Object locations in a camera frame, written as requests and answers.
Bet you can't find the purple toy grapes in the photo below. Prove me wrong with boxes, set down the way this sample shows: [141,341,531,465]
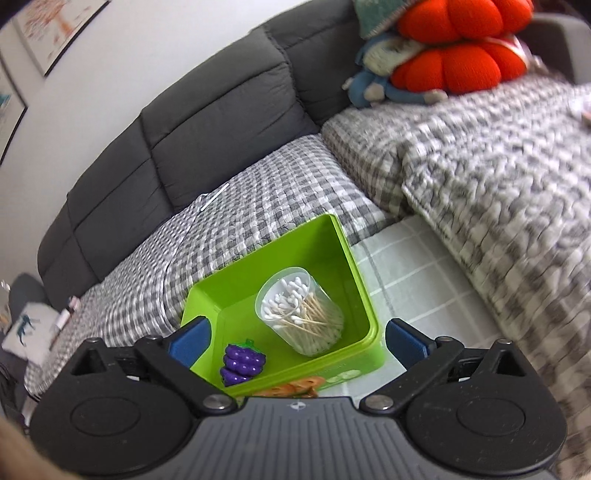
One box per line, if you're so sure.
[219,339,266,387]

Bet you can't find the cotton swab clear container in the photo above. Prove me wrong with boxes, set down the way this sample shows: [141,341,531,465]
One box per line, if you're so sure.
[254,267,345,357]

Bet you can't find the light grid-pattern cloth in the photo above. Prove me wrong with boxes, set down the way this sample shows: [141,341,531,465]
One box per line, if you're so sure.
[352,216,501,348]

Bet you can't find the green plastic cookie box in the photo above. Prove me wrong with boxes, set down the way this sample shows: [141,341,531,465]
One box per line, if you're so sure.
[181,215,386,397]

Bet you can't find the white printed pillow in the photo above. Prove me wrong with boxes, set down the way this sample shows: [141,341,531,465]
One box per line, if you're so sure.
[2,303,58,366]

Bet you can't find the grey patterned quilt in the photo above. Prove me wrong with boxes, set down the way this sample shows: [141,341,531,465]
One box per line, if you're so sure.
[399,75,590,479]

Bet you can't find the grey checked sofa cover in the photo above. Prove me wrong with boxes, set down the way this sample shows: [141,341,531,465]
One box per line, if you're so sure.
[24,103,432,396]

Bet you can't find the dark grey sofa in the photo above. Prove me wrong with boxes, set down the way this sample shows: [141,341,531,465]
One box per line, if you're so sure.
[8,0,591,319]

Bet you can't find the red pumpkin cushion lower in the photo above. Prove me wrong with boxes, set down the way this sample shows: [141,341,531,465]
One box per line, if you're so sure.
[391,35,530,95]

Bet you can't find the red pumpkin cushion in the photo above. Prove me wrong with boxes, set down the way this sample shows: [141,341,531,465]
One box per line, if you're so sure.
[396,0,534,45]
[391,35,530,95]

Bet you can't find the blue plush toy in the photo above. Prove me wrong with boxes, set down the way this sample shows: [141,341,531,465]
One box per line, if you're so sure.
[342,32,448,109]

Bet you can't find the red pumpkin cushion upper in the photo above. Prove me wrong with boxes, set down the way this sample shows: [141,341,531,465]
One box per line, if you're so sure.
[396,0,534,45]

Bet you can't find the green quilted cushion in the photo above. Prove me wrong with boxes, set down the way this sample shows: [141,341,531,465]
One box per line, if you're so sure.
[353,0,417,40]

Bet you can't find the framed wall picture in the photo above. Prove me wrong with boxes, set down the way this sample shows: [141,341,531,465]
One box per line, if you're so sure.
[13,0,109,77]

